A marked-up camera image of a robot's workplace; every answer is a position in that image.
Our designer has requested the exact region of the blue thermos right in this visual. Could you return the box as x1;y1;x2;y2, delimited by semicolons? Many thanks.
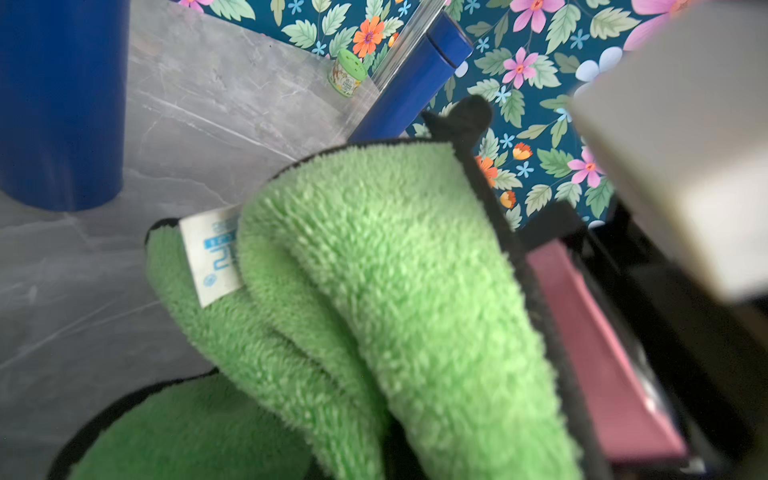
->
348;13;473;143

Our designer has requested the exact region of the pink thermos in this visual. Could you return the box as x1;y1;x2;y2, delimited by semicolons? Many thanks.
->
527;241;688;463

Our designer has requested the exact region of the green microfiber cloth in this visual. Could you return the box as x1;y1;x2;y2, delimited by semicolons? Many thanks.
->
49;95;611;479

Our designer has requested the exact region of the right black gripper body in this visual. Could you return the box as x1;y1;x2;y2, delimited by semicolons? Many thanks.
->
518;202;767;479

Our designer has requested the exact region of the dark blue thermos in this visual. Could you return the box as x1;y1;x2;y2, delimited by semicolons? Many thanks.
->
1;1;131;212

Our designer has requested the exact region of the small green toy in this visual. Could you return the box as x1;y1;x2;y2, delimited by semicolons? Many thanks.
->
328;50;368;98

